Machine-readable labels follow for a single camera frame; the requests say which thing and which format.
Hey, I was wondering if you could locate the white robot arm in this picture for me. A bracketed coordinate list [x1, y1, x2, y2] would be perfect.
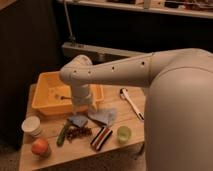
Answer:
[60, 48, 213, 171]

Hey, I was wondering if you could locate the bunch of dark grapes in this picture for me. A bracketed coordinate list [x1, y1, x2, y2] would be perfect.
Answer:
[66, 127, 92, 142]

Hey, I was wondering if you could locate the grey metal rail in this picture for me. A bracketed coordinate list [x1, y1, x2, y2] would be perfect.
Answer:
[61, 42, 142, 63]

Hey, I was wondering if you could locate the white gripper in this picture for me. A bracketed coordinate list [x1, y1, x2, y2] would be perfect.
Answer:
[71, 84, 97, 113]

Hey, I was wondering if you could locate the small fork in tray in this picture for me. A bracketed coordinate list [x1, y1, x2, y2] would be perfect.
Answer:
[54, 94, 71, 100]

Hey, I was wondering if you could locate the small blue sponge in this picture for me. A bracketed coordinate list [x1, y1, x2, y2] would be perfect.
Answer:
[68, 115, 88, 128]

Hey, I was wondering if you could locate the green cucumber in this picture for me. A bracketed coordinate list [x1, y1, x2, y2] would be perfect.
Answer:
[56, 121, 71, 147]

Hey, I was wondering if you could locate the white paper cup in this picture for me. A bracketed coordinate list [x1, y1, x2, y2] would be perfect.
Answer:
[21, 116, 42, 137]

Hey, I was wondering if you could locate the green plastic cup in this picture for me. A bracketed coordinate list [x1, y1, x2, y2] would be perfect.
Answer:
[117, 126, 131, 144]

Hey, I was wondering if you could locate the orange tomato on stand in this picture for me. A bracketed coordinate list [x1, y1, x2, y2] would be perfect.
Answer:
[31, 138, 51, 157]

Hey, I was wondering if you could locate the yellow plastic tray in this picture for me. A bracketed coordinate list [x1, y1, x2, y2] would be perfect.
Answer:
[32, 71, 104, 116]

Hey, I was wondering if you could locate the blue grey cloth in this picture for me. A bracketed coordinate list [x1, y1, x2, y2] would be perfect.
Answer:
[88, 108, 117, 126]

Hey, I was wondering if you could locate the metal pole with clamp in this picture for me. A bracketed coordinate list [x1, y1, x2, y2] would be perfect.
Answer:
[63, 0, 81, 47]

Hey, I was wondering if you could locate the wooden folding table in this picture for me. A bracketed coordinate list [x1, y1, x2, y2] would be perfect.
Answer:
[19, 84, 144, 171]

